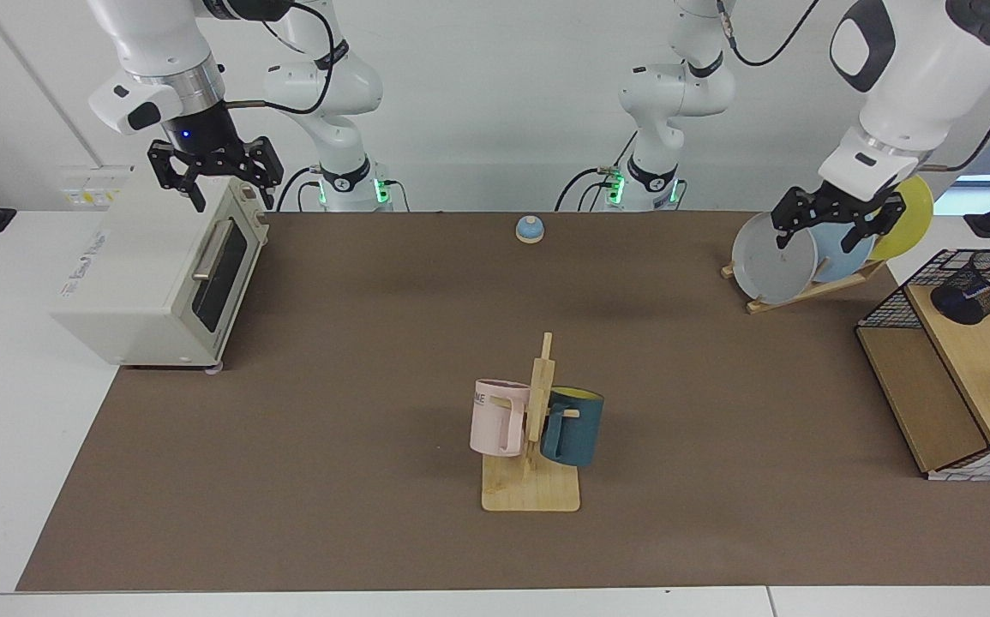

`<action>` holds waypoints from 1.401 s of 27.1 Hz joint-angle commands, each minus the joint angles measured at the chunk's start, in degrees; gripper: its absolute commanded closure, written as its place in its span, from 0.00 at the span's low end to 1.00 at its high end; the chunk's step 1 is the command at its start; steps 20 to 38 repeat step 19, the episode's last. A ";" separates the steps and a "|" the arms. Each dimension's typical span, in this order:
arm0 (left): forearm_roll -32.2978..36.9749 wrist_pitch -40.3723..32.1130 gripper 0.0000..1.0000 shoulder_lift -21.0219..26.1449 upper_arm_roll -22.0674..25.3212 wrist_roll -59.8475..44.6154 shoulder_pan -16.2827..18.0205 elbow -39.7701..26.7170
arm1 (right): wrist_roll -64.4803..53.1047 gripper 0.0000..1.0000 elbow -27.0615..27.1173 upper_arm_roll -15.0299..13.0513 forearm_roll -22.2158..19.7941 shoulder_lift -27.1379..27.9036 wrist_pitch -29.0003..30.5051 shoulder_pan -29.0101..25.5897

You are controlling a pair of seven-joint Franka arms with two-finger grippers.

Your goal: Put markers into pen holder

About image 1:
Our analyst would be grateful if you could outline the light blue plate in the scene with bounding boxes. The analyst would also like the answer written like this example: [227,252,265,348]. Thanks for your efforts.
[807,206,877,284]

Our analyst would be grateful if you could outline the brown table cloth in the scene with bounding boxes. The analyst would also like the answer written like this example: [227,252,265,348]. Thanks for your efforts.
[16,212,990,592]

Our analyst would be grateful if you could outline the dark teal mug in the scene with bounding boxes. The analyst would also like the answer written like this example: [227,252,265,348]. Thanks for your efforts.
[539,387,605,468]

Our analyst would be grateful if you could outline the wooden cup stand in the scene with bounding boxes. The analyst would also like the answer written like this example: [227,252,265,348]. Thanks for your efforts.
[482,332,581,513]

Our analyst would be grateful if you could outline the black mesh pen holder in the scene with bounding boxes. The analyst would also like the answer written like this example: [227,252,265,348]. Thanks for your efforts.
[930,250,990,326]

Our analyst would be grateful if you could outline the pale toaster oven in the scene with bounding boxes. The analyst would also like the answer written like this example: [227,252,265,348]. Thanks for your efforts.
[51,163,270,371]

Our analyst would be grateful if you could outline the wire basket with wooden floor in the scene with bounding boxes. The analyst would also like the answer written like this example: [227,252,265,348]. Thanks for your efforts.
[855,249,990,482]

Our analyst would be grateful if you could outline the grey plate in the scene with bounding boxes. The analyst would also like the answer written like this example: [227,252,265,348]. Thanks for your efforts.
[731,211,819,305]

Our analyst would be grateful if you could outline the white wall socket box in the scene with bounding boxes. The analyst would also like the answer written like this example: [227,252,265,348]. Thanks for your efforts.
[60,165,134,209]

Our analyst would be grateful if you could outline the yellow plate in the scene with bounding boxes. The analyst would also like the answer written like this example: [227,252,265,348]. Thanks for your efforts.
[867,176,934,261]

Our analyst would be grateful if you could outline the wooden plate rack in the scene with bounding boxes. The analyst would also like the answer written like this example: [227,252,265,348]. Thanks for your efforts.
[720,236,888,315]

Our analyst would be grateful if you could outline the pink mug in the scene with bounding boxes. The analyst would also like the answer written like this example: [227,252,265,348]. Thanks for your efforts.
[470,379,531,458]

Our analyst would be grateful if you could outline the black base cable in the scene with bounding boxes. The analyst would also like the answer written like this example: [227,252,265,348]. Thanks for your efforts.
[276,165,324,213]
[555,165,626,213]

